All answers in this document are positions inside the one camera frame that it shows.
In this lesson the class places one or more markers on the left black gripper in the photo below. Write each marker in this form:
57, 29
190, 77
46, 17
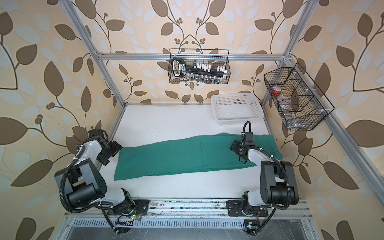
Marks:
115, 147

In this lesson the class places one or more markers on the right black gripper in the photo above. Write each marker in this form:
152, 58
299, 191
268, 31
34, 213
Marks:
235, 145

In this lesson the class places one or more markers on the green trousers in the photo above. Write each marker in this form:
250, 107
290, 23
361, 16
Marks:
191, 155

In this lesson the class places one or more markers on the white plastic laundry basket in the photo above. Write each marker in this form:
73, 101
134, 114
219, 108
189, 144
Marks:
234, 109

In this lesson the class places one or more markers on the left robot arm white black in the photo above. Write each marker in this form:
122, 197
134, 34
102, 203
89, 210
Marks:
81, 185

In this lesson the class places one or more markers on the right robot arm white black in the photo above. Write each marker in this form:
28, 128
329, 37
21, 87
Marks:
278, 187

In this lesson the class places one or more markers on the red capped item in basket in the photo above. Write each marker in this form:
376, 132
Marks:
276, 90

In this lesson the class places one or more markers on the black handheld tool in basket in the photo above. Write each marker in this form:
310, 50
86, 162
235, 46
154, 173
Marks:
181, 69

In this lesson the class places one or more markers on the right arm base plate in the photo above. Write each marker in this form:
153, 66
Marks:
236, 209

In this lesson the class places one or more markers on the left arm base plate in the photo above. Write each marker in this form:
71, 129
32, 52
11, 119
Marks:
141, 207

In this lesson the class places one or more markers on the right black wire basket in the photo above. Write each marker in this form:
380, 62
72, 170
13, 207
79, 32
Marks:
302, 105

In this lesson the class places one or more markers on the black wire basket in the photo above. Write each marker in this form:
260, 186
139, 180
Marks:
218, 59
302, 105

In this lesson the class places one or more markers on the aluminium front rail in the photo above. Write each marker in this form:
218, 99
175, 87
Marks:
202, 214

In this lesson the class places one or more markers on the back black wire basket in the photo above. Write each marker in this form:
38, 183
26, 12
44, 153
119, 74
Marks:
218, 59

